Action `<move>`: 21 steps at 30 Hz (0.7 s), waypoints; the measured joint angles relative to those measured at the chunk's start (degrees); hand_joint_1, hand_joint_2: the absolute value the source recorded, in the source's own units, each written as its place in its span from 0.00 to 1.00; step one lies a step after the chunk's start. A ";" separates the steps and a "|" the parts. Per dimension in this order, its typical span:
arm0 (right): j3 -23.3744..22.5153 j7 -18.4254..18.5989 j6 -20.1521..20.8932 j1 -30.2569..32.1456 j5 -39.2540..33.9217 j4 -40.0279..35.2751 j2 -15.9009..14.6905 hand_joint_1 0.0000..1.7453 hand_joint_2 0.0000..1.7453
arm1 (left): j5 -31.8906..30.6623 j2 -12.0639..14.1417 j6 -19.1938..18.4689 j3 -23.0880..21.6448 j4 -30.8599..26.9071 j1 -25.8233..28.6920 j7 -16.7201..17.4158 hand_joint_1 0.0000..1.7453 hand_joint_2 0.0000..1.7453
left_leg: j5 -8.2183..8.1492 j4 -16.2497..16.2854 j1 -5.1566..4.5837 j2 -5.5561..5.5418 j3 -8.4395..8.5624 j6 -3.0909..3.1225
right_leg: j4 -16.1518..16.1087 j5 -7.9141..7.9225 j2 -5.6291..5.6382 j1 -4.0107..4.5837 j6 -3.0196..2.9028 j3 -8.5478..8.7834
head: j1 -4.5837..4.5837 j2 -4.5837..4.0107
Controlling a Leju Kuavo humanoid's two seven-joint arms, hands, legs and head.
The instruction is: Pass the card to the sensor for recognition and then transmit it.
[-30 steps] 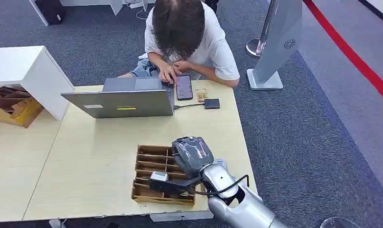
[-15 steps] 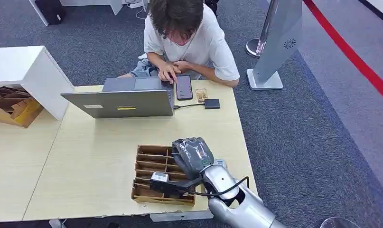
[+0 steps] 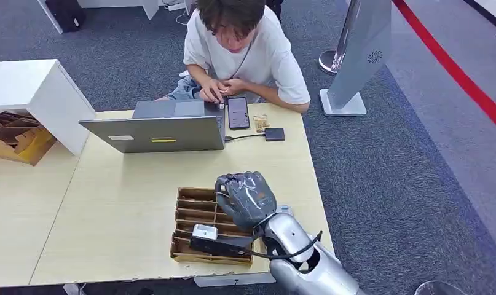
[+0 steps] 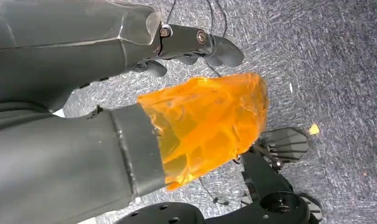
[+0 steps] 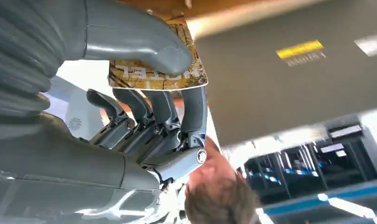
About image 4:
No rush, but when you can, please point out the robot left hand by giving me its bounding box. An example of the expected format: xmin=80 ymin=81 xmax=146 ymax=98
xmin=0 ymin=0 xmax=270 ymax=224

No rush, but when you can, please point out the thin black cable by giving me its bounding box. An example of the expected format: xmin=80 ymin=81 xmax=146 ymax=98
xmin=199 ymin=177 xmax=230 ymax=207
xmin=166 ymin=0 xmax=228 ymax=78

